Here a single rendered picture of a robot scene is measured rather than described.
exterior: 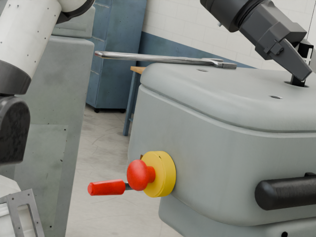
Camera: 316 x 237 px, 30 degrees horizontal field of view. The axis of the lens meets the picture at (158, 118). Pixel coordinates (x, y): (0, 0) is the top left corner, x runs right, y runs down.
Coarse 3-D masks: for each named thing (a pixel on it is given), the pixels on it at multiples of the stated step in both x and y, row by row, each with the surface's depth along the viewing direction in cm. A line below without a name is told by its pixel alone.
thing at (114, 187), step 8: (96, 184) 84; (104, 184) 84; (112, 184) 85; (120, 184) 86; (128, 184) 87; (88, 192) 84; (96, 192) 84; (104, 192) 84; (112, 192) 85; (120, 192) 86
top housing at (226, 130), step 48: (144, 96) 81; (192, 96) 73; (240, 96) 69; (288, 96) 75; (144, 144) 81; (192, 144) 73; (240, 144) 68; (288, 144) 70; (192, 192) 73; (240, 192) 70
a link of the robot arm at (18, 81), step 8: (0, 64) 95; (8, 64) 96; (0, 72) 95; (8, 72) 96; (16, 72) 96; (24, 72) 97; (0, 80) 95; (8, 80) 95; (16, 80) 96; (24, 80) 98; (0, 88) 95; (8, 88) 95; (16, 88) 96; (24, 88) 98; (0, 96) 95
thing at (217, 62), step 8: (104, 56) 78; (112, 56) 79; (120, 56) 80; (128, 56) 81; (136, 56) 81; (144, 56) 82; (152, 56) 83; (160, 56) 85; (168, 56) 86; (200, 64) 89; (208, 64) 90; (216, 64) 90; (224, 64) 90; (232, 64) 92
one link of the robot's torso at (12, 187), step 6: (0, 180) 92; (6, 180) 94; (12, 180) 95; (0, 186) 91; (6, 186) 92; (12, 186) 93; (18, 186) 95; (0, 192) 91; (6, 192) 92; (12, 192) 92
